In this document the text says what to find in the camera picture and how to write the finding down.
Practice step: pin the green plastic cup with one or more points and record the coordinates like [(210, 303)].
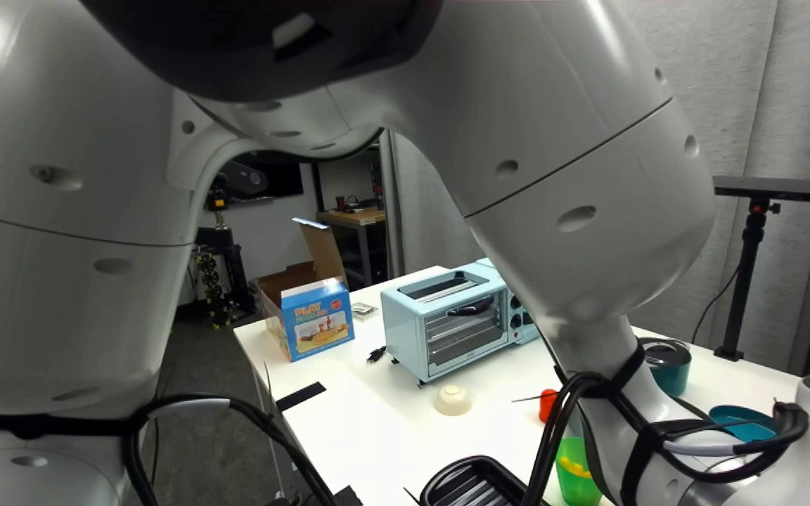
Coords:
[(574, 480)]

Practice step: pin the black camera stand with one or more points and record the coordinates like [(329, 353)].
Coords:
[(748, 263)]

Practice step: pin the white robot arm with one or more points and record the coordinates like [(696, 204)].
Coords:
[(97, 234)]

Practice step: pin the open brown cardboard box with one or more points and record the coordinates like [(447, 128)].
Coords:
[(325, 255)]

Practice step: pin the small black plug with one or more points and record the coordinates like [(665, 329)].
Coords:
[(379, 355)]

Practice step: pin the wooden background desk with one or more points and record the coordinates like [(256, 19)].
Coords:
[(352, 218)]

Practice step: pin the blue printed carton box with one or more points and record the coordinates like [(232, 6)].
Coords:
[(315, 325)]

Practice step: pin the cream upturned bowl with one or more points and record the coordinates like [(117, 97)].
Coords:
[(453, 400)]

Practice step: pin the black wall screen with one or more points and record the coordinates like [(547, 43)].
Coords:
[(273, 178)]

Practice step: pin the small red shaker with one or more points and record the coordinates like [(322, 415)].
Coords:
[(549, 409)]

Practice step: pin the teal canister with lid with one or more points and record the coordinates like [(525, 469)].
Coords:
[(672, 376)]

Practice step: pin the black ribbed plastic tray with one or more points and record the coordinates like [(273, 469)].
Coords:
[(480, 483)]

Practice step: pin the light blue toy toaster oven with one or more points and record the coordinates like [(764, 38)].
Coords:
[(443, 328)]

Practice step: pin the black tape patch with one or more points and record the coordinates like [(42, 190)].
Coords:
[(303, 395)]

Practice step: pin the small white flat object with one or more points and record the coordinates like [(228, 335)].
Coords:
[(363, 307)]

